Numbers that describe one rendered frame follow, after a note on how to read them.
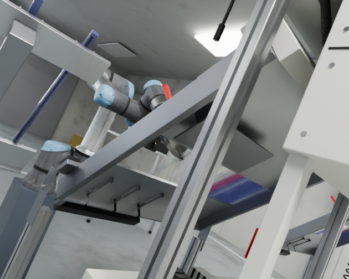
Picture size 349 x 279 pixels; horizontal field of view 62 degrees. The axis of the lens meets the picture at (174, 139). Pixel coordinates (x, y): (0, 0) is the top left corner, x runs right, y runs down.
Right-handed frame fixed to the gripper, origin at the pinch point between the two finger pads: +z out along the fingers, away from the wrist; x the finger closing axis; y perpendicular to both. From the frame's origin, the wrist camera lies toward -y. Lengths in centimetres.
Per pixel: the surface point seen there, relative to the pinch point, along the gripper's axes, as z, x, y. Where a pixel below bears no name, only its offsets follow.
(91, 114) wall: -733, 370, -438
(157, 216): -3.0, 20.8, -30.3
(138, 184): -2.1, -0.7, -17.0
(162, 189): -1.7, 8.9, -15.5
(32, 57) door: -776, 140, -375
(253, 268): 43.2, -20.0, 15.0
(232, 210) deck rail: 0.6, 47.0, -12.0
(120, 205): -3.7, 2.4, -30.1
